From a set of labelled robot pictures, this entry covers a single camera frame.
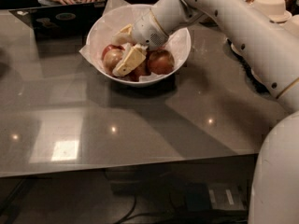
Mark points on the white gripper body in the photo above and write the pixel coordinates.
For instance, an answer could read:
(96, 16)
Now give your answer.
(146, 31)

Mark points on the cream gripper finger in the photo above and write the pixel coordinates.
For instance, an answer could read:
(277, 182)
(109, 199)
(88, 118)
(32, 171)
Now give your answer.
(133, 56)
(123, 36)

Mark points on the red apple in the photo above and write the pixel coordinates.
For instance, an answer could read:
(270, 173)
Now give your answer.
(161, 62)
(111, 59)
(109, 48)

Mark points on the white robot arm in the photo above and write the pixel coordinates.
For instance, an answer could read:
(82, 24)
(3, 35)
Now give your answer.
(273, 54)

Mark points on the white bowl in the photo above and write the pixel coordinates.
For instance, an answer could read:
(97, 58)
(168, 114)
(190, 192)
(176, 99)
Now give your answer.
(183, 47)

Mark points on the front yellow-red apple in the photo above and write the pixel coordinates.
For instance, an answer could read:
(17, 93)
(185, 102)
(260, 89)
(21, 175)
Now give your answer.
(141, 70)

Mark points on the white paper liner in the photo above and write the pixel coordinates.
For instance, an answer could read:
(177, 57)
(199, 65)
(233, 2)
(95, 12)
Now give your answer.
(106, 22)

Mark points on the black laptop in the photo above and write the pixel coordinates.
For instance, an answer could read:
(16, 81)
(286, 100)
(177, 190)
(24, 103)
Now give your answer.
(60, 21)

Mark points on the front stack of paper bowls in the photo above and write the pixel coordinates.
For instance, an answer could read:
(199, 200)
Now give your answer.
(292, 25)

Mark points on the black box under table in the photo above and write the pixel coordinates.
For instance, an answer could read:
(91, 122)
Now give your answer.
(225, 197)

